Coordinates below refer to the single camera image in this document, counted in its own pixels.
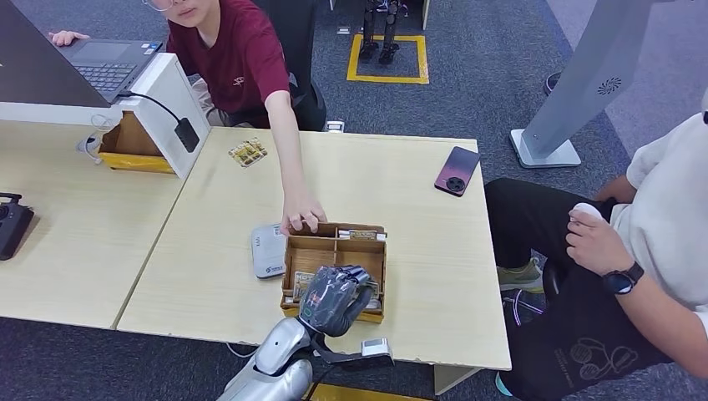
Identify white desk riser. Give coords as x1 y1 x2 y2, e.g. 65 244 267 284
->
0 52 212 180

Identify grey kiosk stand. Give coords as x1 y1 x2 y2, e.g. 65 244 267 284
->
509 0 655 170

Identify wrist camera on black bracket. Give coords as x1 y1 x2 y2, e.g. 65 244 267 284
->
308 332 396 368

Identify yellow floor tape strip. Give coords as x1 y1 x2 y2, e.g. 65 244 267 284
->
309 383 432 401

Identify black power adapter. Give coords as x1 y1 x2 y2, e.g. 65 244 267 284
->
174 117 201 154

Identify coiled white cable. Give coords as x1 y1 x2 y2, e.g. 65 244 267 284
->
76 113 120 165

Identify pale key card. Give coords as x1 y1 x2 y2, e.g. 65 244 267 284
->
365 279 384 311

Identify black wristwatch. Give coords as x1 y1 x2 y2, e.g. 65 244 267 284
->
601 261 646 296

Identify thin white cable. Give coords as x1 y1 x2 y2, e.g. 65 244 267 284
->
225 342 260 360

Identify key card stack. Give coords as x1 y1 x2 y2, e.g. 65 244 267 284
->
337 228 387 242

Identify cardboard box with yellow tape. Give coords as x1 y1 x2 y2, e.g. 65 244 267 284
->
98 110 177 175

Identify small white handheld device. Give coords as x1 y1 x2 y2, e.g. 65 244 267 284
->
569 202 604 224

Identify dark shoe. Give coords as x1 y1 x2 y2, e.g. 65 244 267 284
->
543 69 565 97

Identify person's right hand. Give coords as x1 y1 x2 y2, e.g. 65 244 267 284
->
48 29 91 48

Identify black office chair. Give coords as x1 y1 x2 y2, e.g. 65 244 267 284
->
224 0 328 132

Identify grey laptop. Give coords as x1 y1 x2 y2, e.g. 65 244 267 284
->
0 0 163 109

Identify purple smartphone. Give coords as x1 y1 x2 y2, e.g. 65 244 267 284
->
433 145 482 197

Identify black adapter cable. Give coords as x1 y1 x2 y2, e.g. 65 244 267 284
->
117 89 184 124

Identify white card reader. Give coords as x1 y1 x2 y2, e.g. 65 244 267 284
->
250 222 289 280

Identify wooden compartment organizer box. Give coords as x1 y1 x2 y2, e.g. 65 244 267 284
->
280 222 388 325

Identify yellow floor tape square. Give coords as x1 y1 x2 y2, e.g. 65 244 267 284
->
346 33 431 85

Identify white table leg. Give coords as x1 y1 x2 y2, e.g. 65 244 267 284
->
433 363 483 396

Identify black controller device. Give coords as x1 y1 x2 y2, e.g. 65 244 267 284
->
0 191 36 261

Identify person's left hand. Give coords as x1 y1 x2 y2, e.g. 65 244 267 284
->
564 207 635 277
279 193 328 236

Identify person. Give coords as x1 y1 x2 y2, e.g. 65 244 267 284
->
485 83 708 401
48 0 328 236

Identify gold printed ID card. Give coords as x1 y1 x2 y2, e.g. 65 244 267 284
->
228 137 270 168

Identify brown printed key card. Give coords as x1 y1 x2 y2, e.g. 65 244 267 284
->
291 270 317 300

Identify black humanoid robot legs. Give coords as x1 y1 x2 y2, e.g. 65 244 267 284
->
358 0 402 65

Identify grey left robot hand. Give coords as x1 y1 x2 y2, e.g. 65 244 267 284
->
298 264 375 339

